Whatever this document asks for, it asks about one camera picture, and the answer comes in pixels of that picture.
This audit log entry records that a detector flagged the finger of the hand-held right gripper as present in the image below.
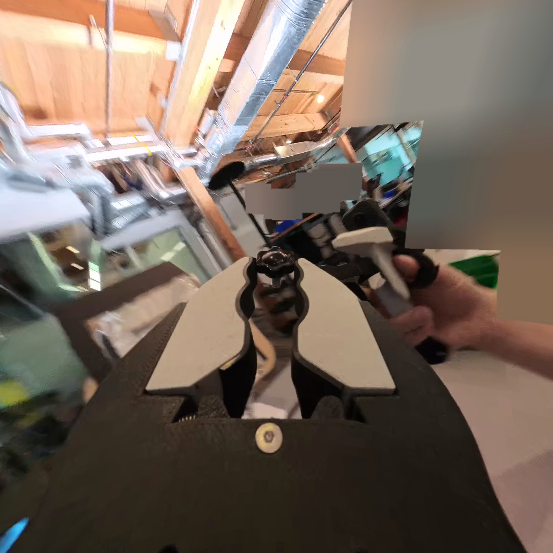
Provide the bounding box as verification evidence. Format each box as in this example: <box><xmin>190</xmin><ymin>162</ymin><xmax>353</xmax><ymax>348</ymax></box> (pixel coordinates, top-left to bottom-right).
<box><xmin>332</xmin><ymin>228</ymin><xmax>395</xmax><ymax>251</ymax></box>

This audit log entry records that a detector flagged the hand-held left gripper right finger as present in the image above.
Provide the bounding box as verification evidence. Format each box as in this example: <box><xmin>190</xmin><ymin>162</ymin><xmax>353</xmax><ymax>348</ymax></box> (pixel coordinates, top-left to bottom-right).
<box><xmin>292</xmin><ymin>258</ymin><xmax>397</xmax><ymax>419</ymax></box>

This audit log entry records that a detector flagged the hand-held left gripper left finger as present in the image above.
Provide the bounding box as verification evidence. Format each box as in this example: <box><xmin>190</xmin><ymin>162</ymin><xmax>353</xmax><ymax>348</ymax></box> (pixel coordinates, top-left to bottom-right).
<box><xmin>145</xmin><ymin>257</ymin><xmax>258</xmax><ymax>419</ymax></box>

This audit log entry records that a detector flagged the green plastic bin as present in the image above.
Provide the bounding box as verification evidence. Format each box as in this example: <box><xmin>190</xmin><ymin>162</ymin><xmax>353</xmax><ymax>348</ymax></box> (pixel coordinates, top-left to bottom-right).
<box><xmin>448</xmin><ymin>255</ymin><xmax>500</xmax><ymax>289</ymax></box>

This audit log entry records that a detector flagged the black knob screw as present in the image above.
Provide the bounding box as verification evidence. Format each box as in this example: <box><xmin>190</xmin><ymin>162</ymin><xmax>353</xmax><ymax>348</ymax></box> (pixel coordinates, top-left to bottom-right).
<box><xmin>255</xmin><ymin>247</ymin><xmax>297</xmax><ymax>289</ymax></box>

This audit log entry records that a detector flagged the person's right forearm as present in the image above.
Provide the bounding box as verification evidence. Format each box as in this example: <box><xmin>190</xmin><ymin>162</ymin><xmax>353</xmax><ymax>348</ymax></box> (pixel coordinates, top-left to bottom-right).
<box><xmin>471</xmin><ymin>309</ymin><xmax>553</xmax><ymax>383</ymax></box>

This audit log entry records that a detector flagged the grey desk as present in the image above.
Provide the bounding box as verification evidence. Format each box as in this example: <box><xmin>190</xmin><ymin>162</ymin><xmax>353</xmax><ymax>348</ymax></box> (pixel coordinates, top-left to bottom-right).
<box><xmin>242</xmin><ymin>350</ymin><xmax>553</xmax><ymax>553</ymax></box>

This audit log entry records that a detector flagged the person's right hand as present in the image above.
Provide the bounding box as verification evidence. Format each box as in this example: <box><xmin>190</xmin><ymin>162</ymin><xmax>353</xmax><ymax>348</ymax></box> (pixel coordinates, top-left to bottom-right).
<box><xmin>367</xmin><ymin>255</ymin><xmax>497</xmax><ymax>351</ymax></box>

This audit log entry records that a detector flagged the white instruction sheet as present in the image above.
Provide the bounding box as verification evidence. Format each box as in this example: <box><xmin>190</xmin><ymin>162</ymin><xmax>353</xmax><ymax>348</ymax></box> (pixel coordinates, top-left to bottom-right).
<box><xmin>86</xmin><ymin>276</ymin><xmax>204</xmax><ymax>359</ymax></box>

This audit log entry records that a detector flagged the black pole with round head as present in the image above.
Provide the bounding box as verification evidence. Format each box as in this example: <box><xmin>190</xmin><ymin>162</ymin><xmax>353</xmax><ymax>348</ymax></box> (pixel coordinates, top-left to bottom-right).
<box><xmin>208</xmin><ymin>161</ymin><xmax>270</xmax><ymax>249</ymax></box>

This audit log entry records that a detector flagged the silver ventilation duct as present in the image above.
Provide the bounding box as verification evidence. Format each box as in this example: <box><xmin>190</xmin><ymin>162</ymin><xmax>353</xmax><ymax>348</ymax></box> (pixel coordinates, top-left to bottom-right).
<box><xmin>196</xmin><ymin>0</ymin><xmax>329</xmax><ymax>180</ymax></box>

